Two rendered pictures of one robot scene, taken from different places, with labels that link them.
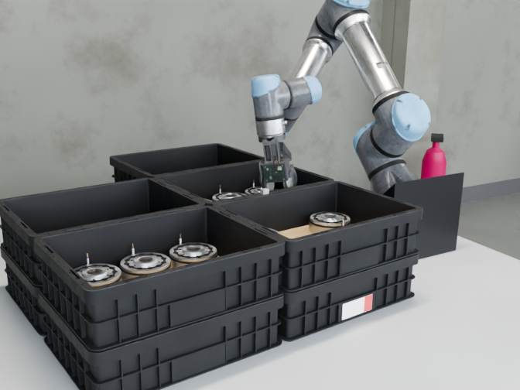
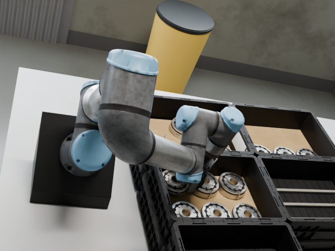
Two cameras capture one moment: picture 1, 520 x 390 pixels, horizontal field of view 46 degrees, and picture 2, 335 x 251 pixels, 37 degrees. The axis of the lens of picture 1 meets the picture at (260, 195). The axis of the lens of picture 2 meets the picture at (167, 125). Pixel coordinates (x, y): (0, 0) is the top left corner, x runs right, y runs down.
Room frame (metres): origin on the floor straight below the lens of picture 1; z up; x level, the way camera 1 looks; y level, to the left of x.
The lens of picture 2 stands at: (2.83, 0.02, 2.01)
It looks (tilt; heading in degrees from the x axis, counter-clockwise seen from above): 37 degrees down; 189
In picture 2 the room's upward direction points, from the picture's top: 21 degrees clockwise
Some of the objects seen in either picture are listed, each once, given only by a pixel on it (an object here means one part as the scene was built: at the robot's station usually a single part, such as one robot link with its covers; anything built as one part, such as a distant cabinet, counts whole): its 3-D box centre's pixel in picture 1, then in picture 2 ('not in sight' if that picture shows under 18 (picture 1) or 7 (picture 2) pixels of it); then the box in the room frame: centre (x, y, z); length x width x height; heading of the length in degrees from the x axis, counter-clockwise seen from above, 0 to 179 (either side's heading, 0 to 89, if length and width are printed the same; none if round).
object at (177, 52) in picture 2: not in sight; (172, 54); (-0.12, -0.61, 0.31); 0.39 x 0.39 x 0.62
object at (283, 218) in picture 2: (244, 183); (217, 186); (1.59, 0.04, 0.92); 0.40 x 0.30 x 0.02; 126
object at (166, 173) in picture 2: not in sight; (174, 180); (1.59, -0.09, 0.86); 0.10 x 0.10 x 0.01
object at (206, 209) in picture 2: (230, 197); (216, 214); (1.64, 0.08, 0.86); 0.10 x 0.10 x 0.01
